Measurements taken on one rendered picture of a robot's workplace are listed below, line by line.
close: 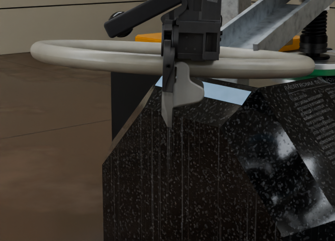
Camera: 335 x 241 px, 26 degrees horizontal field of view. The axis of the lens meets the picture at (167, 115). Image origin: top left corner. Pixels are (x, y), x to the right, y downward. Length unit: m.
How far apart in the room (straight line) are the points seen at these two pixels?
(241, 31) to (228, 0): 1.05
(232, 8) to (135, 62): 1.63
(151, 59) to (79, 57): 0.11
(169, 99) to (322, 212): 0.59
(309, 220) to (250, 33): 0.43
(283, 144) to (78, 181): 2.14
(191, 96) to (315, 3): 0.72
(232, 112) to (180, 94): 0.57
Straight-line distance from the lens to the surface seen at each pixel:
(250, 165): 1.53
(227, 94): 1.62
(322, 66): 1.76
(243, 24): 1.61
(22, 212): 3.21
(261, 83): 1.63
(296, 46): 2.72
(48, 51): 1.14
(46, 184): 3.55
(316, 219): 1.50
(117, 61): 1.05
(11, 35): 8.14
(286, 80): 1.68
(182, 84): 1.01
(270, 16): 1.71
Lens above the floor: 1.09
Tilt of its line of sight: 13 degrees down
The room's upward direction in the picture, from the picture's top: straight up
